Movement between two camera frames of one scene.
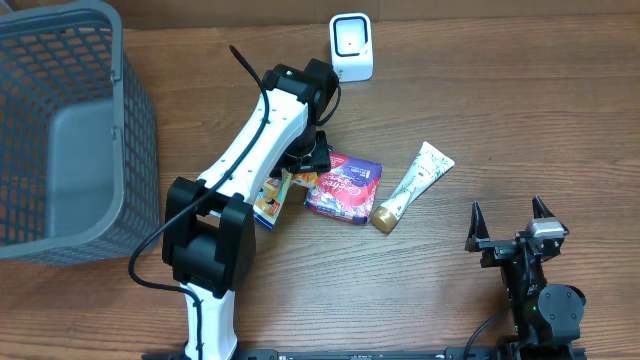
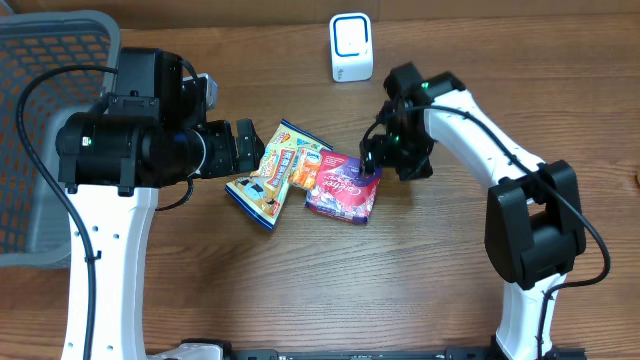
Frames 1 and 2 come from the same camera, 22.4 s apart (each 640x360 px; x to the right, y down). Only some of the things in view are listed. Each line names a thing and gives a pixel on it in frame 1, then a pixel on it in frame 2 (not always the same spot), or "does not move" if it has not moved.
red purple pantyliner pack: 347,190 does not move
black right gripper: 496,250 -> 421,164
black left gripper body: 309,153 -> 220,156
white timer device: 350,41 does not move
